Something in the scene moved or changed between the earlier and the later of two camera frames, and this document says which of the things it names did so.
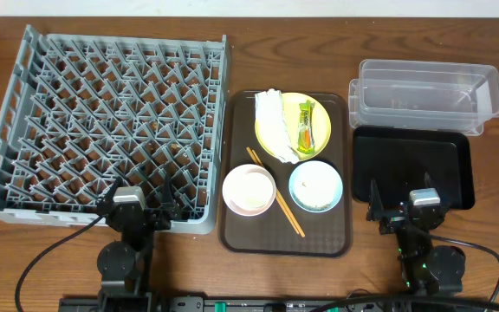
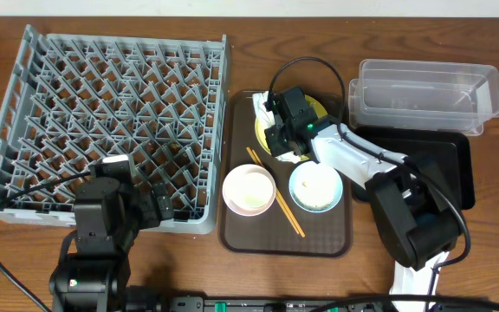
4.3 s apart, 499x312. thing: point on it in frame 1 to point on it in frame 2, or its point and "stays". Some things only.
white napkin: x=268 y=113 stays
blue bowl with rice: x=315 y=186 stays
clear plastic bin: x=430 y=95 stays
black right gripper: x=392 y=220 to x=271 y=135
